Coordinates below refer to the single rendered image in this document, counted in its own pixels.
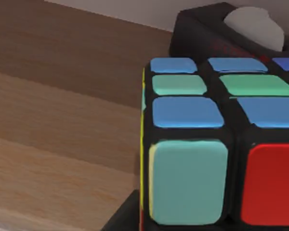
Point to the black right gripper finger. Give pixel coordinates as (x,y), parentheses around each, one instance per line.
(128,216)

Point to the multicoloured puzzle cube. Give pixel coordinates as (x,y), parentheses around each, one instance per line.
(190,178)

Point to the black tissue box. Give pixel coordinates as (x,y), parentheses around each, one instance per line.
(197,31)

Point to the white tissue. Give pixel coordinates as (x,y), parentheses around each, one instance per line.
(253,26)

